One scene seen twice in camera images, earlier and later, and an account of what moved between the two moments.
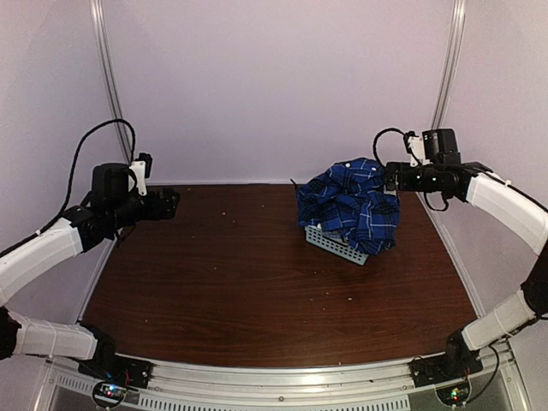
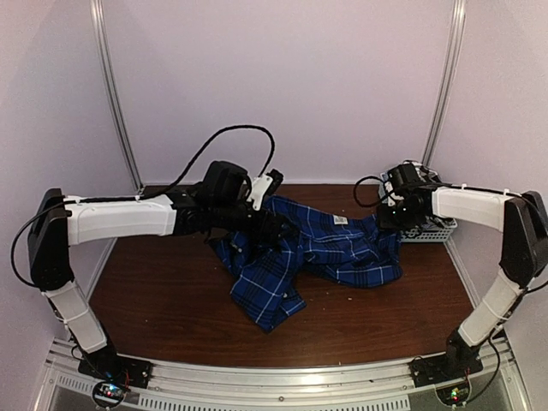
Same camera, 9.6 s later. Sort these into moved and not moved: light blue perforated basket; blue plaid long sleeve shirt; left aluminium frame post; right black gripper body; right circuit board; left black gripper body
Moved: right black gripper body; light blue perforated basket; left black gripper body; blue plaid long sleeve shirt
Not moved: left aluminium frame post; right circuit board
